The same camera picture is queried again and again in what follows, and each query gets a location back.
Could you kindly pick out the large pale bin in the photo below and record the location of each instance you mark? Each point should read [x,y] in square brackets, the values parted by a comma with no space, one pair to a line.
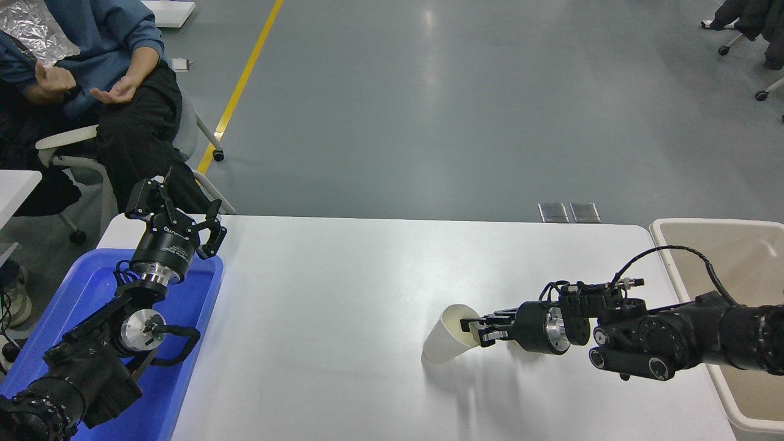
[723,263]

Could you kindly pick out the person's right forearm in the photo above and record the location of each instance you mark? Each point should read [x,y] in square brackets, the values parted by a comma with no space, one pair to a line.
[33,96]

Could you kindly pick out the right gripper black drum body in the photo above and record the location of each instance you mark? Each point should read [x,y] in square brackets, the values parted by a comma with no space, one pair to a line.
[530,327]

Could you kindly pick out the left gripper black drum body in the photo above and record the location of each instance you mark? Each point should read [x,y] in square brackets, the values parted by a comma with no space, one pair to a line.
[164,248]

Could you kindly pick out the blue plastic tray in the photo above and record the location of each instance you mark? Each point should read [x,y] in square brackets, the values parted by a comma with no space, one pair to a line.
[193,318]

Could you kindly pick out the person's left hand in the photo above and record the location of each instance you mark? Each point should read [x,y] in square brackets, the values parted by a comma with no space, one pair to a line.
[119,92]

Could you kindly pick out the person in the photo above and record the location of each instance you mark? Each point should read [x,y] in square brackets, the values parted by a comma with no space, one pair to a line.
[110,30]

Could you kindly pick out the white office chair base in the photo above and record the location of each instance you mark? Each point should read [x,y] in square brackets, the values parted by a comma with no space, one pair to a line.
[772,89]

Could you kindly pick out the pale grey office chair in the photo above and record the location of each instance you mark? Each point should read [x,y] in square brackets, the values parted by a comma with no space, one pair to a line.
[67,138]

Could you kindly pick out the pale shoe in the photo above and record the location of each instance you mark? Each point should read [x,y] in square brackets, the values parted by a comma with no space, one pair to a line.
[18,300]

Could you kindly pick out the white side table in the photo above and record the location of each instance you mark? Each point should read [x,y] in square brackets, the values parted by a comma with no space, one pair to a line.
[15,190]

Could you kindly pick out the white flat panel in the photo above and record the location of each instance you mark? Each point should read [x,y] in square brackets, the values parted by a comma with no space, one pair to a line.
[171,11]

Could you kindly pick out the person's left forearm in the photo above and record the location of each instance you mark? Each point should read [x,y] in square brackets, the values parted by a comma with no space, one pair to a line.
[144,61]

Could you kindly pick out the silver foil tray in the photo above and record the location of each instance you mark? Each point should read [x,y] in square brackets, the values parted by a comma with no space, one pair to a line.
[33,27]

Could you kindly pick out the metal floor outlet plate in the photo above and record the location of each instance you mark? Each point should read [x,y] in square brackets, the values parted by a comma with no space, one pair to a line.
[585,212]
[554,212]

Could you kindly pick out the person's right hand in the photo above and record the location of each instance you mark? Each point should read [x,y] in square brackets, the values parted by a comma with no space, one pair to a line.
[55,79]

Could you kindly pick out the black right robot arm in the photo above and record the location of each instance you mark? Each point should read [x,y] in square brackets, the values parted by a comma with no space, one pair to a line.
[674,334]

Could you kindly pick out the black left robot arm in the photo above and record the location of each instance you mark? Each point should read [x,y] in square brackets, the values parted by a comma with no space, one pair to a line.
[92,367]

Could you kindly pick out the small silver floor plate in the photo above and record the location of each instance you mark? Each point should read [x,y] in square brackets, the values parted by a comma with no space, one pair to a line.
[181,64]

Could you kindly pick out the white paper cup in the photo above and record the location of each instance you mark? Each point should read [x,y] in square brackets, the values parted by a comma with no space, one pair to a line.
[438,343]

